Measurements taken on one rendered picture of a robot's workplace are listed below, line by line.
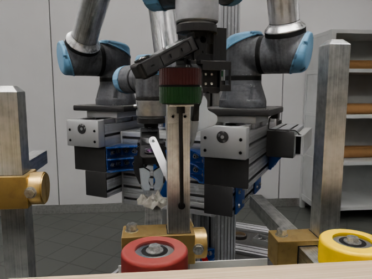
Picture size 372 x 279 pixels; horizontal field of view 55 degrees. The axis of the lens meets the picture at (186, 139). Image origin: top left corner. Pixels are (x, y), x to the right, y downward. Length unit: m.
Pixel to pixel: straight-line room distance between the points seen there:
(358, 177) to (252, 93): 2.75
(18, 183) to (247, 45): 0.78
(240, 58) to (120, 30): 2.17
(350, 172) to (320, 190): 3.10
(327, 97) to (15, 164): 0.49
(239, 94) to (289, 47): 0.20
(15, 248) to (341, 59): 0.58
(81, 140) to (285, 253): 0.83
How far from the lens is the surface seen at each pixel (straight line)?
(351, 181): 3.76
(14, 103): 0.57
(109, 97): 1.33
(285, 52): 1.08
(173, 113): 0.54
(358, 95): 3.67
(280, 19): 1.07
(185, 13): 0.63
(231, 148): 1.00
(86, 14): 1.20
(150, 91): 0.87
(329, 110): 0.61
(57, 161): 3.34
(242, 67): 1.12
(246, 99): 1.11
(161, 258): 0.43
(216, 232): 1.45
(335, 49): 0.61
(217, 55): 0.65
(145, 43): 3.18
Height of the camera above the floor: 1.10
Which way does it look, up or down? 8 degrees down
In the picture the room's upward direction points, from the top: straight up
